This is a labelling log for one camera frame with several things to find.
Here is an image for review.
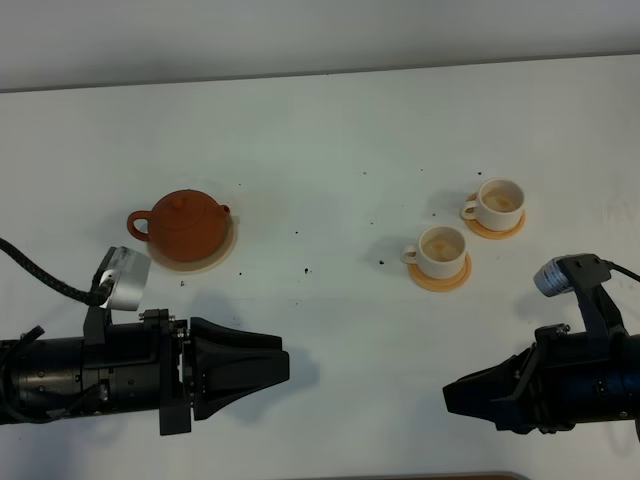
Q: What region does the far orange saucer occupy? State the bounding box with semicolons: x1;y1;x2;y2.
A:
460;193;526;240

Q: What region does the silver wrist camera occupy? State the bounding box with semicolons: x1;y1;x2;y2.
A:
97;246;151;311
532;253;611;297

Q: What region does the near white teacup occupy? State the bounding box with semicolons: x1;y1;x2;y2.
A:
400;225;467;280

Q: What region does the brown clay teapot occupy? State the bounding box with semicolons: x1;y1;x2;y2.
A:
127;190;231;263

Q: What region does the beige round teapot coaster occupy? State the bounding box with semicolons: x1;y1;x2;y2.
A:
146;216;238;275

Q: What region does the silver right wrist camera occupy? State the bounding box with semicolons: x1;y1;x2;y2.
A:
532;253;611;297

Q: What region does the far white teacup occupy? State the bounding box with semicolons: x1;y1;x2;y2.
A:
460;178;525;233

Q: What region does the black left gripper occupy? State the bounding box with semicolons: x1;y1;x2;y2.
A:
82;308;290;436

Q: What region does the black right camera cable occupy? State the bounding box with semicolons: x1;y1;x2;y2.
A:
602;259;640;282

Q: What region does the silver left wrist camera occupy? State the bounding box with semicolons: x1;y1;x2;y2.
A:
97;246;151;311

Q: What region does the white teacup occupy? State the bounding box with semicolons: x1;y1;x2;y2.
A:
460;178;525;233
400;225;467;280

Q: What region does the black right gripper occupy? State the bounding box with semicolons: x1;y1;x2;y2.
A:
442;324;623;433

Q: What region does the orange saucer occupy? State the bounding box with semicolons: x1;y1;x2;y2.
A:
407;253;472;293
460;193;526;240

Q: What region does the near orange saucer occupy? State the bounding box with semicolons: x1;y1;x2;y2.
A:
407;253;472;293

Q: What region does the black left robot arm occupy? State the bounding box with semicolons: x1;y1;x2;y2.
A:
1;307;290;435

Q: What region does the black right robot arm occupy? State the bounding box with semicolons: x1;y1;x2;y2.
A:
443;324;639;435

